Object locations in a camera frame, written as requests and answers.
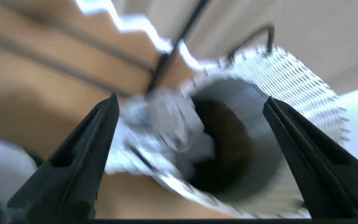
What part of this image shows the black clothes rack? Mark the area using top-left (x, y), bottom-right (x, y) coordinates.
top-left (0, 0), bottom-right (211, 98)

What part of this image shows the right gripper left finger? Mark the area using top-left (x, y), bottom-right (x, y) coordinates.
top-left (6, 92), bottom-right (121, 219)

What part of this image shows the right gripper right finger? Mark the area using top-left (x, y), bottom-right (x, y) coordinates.
top-left (262, 95), bottom-right (358, 219)

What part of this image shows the pale grey garment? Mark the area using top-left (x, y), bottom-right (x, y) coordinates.
top-left (104, 88), bottom-right (217, 182)

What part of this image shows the beige curtain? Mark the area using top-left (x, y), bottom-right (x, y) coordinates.
top-left (110, 0), bottom-right (358, 95)

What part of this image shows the white laundry basket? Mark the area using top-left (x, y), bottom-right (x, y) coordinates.
top-left (154, 24), bottom-right (351, 219)

